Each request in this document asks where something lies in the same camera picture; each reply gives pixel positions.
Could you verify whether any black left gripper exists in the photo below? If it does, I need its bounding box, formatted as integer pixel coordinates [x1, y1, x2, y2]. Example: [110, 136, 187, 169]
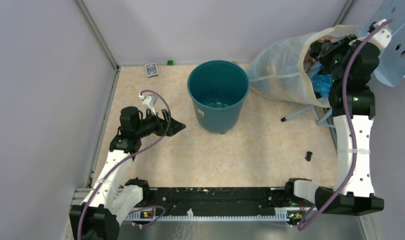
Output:
[135, 108, 186, 138]

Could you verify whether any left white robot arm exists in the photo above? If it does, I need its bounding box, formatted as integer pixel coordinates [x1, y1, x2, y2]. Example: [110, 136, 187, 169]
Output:
[69, 106, 186, 240]

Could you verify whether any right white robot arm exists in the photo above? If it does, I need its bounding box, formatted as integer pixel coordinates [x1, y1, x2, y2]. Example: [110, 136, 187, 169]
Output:
[283, 21, 392, 216]

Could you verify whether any pink trash bag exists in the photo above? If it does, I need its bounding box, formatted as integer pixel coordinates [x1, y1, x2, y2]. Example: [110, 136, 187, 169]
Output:
[303, 53, 317, 73]

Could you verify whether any blue trash bag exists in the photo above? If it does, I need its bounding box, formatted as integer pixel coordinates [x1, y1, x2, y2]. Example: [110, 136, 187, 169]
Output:
[307, 62, 333, 98]

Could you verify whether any translucent bag of trash bags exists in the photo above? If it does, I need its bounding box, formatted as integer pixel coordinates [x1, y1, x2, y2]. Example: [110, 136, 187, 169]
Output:
[246, 25, 359, 108]

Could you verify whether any teal plastic trash bin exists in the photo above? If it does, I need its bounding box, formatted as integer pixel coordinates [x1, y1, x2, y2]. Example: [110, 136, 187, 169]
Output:
[187, 60, 250, 134]

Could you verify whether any blue playing card box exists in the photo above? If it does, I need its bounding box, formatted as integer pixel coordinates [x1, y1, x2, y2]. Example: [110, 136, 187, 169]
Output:
[144, 62, 159, 78]

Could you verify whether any perforated light blue panel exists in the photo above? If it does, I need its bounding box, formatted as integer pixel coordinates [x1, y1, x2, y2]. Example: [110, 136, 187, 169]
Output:
[370, 0, 405, 87]

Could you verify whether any small black plastic clip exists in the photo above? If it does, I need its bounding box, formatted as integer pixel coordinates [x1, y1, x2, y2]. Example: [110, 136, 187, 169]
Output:
[305, 151, 313, 162]

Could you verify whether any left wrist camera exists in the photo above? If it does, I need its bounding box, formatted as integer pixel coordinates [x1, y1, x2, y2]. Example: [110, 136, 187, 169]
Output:
[138, 94, 159, 115]

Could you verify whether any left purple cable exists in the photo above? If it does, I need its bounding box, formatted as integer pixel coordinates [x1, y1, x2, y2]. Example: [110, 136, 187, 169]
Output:
[77, 89, 172, 240]

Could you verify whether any purple cable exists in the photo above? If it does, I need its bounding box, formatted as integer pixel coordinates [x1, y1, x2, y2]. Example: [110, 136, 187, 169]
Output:
[297, 18, 394, 232]
[77, 89, 172, 240]

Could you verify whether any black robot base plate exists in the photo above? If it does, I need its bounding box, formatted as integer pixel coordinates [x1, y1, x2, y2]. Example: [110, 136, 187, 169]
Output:
[138, 187, 301, 217]

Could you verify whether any white cable duct strip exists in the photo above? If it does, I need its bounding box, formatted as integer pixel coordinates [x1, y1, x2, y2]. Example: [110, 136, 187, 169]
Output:
[124, 209, 290, 223]

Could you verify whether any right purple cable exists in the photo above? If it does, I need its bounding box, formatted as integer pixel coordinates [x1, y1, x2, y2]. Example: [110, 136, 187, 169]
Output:
[297, 18, 394, 232]

